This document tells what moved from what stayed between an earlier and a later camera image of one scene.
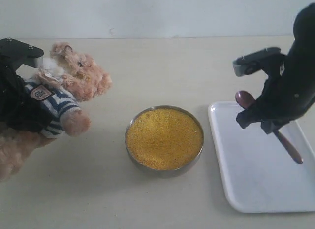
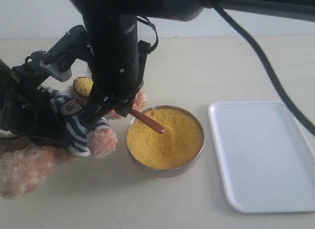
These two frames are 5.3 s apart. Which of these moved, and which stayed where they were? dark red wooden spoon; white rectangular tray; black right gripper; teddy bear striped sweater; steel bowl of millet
Moved: black right gripper; teddy bear striped sweater; dark red wooden spoon
Stayed: white rectangular tray; steel bowl of millet
